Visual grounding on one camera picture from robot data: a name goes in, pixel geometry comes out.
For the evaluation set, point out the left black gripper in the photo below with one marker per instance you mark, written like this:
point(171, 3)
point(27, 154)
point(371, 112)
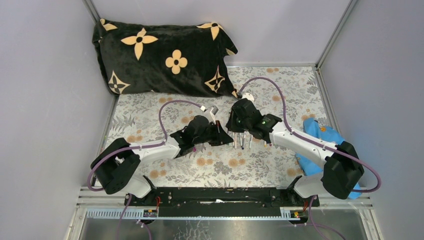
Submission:
point(222, 138)

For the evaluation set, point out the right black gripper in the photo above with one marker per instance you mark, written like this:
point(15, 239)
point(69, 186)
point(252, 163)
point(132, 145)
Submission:
point(231, 125)

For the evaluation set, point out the dark green end marker pen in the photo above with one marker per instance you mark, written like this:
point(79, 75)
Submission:
point(250, 141)

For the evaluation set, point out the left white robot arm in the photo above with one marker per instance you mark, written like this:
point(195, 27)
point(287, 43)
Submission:
point(115, 167)

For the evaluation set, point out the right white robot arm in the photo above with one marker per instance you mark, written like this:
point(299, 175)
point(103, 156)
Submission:
point(279, 134)

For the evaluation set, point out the floral table mat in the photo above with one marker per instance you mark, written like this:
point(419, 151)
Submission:
point(290, 91)

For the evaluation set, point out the blue cloth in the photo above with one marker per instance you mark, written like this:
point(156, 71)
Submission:
point(337, 159)

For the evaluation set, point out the black pillow with beige flowers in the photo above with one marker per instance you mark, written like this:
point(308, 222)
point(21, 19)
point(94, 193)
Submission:
point(173, 59)

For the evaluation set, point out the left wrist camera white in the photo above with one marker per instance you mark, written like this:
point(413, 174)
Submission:
point(210, 113)

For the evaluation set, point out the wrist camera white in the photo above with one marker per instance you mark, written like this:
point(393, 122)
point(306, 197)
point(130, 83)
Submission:
point(210, 113)
point(248, 96)

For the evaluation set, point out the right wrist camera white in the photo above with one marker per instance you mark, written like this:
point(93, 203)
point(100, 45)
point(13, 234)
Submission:
point(248, 96)

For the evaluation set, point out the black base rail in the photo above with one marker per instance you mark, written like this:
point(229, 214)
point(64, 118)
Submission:
point(209, 202)

